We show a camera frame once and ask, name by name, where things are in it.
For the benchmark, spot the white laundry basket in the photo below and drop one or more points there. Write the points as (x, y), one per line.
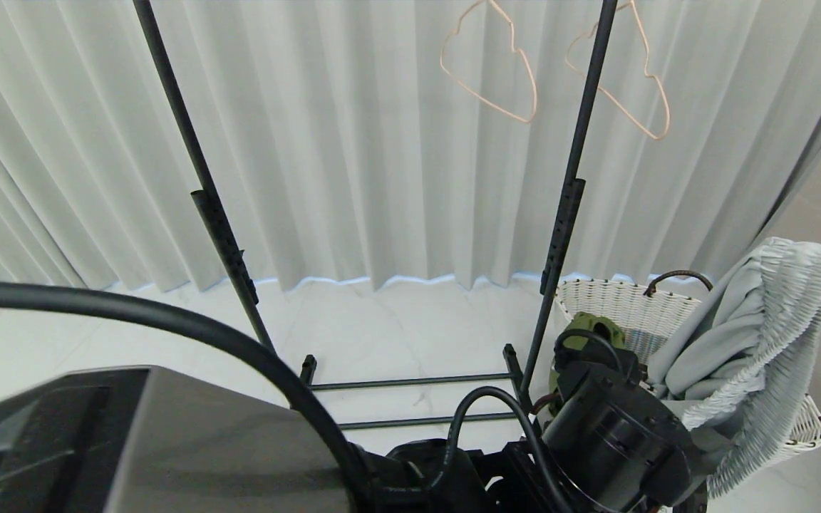
(610, 303)

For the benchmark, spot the green garment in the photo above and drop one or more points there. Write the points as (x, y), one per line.
(589, 328)

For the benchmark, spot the pale grey shorts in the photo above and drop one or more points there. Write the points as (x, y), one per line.
(724, 342)

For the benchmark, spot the pink clothes hanger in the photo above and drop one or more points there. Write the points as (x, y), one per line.
(535, 92)
(667, 114)

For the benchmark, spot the white curtain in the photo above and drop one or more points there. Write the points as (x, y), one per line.
(382, 142)

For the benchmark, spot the black clothes rack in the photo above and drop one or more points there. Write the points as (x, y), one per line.
(217, 221)

